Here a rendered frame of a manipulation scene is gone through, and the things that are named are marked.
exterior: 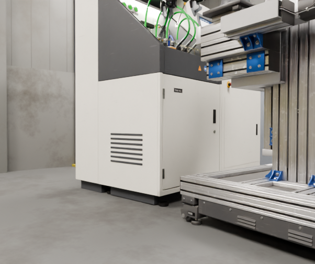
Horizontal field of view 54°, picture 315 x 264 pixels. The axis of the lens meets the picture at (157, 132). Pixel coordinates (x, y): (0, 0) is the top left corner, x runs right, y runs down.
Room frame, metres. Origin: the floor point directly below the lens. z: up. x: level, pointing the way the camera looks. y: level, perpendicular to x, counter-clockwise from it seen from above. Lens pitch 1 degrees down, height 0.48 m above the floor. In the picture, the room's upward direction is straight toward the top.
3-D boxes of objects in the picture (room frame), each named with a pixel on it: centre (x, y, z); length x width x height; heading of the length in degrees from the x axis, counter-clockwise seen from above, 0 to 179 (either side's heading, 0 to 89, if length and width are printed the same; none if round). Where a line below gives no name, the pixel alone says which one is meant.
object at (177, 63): (2.06, -0.23, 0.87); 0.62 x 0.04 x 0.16; 138
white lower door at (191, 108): (2.05, -0.24, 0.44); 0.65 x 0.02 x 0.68; 138
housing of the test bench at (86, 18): (2.79, 0.06, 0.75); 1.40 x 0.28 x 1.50; 138
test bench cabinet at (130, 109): (2.24, -0.03, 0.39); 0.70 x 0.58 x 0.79; 138
